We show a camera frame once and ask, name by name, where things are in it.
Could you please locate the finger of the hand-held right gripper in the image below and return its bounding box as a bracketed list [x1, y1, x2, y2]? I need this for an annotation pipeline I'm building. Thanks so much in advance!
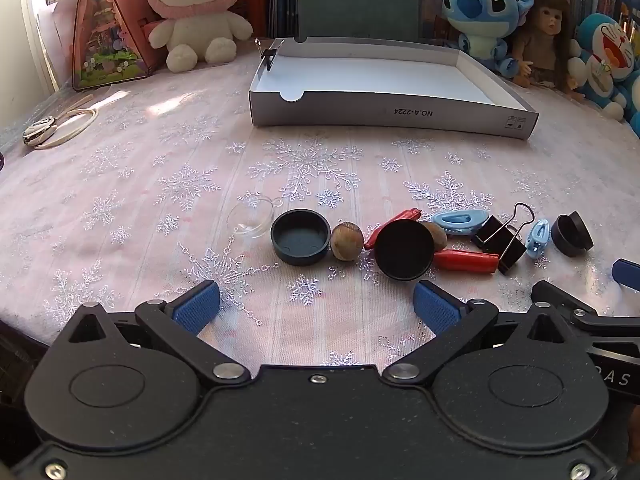
[612, 258, 640, 289]
[531, 280, 640, 345]

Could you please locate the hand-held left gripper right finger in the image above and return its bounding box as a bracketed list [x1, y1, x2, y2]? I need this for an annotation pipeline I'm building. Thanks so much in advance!
[382, 280, 594, 386]

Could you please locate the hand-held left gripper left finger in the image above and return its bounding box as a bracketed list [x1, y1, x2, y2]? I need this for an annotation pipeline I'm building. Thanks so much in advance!
[50, 280, 252, 386]

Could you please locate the small light blue clip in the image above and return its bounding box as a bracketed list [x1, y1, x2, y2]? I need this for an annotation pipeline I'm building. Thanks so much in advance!
[525, 219, 551, 260]

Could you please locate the black binder clip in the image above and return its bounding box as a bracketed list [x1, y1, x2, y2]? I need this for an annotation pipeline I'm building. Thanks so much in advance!
[496, 202, 536, 276]
[256, 37, 286, 72]
[472, 214, 507, 253]

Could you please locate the small black cap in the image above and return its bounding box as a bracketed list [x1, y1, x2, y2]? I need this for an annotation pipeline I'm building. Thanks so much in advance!
[550, 211, 594, 258]

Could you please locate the black round lid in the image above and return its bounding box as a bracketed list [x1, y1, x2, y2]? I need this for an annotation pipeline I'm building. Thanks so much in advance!
[375, 220, 435, 282]

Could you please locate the brown nut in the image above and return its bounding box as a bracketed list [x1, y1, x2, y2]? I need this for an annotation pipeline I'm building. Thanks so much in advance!
[422, 221, 449, 252]
[330, 221, 365, 262]

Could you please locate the large light blue clip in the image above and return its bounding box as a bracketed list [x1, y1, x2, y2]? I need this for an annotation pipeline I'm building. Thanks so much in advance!
[431, 208, 490, 237]

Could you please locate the white cardboard box lid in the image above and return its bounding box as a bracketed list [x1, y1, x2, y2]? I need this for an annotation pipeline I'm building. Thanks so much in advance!
[248, 36, 540, 141]

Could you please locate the clear plastic dome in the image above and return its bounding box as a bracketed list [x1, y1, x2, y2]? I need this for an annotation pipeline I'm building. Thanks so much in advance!
[226, 195, 285, 241]

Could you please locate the pink snowflake tablecloth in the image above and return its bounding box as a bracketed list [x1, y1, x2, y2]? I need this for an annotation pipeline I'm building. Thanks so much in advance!
[0, 35, 640, 376]

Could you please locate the blue robot cat plush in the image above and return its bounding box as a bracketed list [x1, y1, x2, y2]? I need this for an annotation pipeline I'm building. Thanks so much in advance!
[567, 12, 640, 121]

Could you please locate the small black white gadget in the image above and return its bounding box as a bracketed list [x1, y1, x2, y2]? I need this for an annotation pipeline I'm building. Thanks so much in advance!
[22, 116, 57, 147]

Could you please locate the brown-haired baby doll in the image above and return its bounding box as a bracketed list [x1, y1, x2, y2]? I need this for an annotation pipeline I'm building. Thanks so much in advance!
[510, 0, 581, 93]

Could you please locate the pink white bunny plush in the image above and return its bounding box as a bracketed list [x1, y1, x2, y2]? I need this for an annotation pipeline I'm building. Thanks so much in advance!
[145, 0, 253, 73]

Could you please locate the pink house-shaped toy box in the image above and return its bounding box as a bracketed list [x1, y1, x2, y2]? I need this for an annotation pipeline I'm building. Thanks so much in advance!
[70, 0, 163, 92]

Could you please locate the blue alien plush toy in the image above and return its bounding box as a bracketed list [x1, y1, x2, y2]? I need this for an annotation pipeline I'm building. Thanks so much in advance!
[441, 0, 531, 78]

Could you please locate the red plastic basket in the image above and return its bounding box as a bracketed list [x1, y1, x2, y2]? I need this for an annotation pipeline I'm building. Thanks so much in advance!
[235, 0, 273, 36]

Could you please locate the green felt notebook case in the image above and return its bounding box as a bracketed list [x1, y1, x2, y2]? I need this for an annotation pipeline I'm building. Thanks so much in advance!
[296, 0, 421, 41]

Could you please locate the white cord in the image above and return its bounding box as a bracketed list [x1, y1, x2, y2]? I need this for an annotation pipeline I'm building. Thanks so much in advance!
[35, 94, 98, 150]

